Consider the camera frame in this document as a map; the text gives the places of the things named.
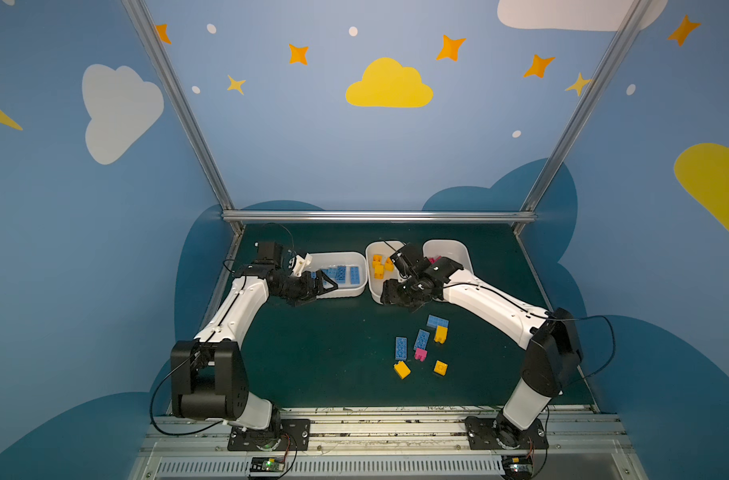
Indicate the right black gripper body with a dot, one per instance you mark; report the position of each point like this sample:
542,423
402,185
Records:
401,290

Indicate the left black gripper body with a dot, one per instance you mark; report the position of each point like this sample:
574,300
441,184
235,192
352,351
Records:
312,286

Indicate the blue long lego brick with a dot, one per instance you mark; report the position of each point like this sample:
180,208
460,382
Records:
328,274
422,339
341,273
401,348
354,275

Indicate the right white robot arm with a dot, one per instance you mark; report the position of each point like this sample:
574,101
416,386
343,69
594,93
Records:
550,339

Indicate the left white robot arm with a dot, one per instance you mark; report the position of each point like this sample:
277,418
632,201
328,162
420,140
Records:
208,378

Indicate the left white plastic bin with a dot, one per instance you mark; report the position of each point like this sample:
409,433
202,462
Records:
321,261

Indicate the white plastic bin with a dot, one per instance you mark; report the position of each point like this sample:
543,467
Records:
321,261
386,249
453,249

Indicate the middle white plastic bin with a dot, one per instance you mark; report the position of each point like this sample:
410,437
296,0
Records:
386,249

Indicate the right white plastic bin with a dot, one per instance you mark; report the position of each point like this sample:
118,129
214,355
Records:
453,249

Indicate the left green circuit board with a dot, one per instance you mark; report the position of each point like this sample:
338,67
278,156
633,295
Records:
267,465

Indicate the green circuit board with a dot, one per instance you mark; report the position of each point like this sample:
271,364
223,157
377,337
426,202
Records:
518,466
267,465

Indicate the right green circuit board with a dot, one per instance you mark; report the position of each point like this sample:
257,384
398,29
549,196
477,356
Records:
518,466

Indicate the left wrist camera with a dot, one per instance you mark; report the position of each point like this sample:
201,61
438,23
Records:
299,264

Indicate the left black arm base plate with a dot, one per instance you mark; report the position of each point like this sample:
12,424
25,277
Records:
290,434

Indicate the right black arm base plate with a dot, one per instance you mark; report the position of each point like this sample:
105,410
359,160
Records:
498,433

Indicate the aluminium front rail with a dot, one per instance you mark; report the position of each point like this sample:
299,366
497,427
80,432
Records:
419,442

